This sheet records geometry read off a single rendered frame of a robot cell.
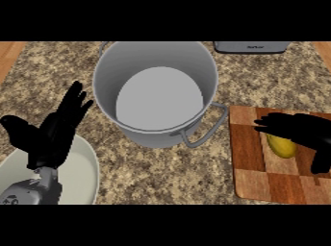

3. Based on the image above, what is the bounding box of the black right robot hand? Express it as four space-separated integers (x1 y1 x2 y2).
253 111 331 176

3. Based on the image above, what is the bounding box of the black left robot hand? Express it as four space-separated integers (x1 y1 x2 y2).
0 80 94 171

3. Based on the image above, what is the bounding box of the yellow lemon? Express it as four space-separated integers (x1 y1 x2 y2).
264 134 300 160

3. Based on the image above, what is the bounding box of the checkered wooden cutting board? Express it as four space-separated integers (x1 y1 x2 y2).
228 105 331 206

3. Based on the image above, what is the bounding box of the grey metal pot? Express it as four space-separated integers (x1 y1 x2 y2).
92 41 230 149

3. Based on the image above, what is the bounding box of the white plate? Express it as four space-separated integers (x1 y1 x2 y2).
0 134 100 206

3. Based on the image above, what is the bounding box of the grey appliance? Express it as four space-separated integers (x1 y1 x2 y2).
211 41 293 55

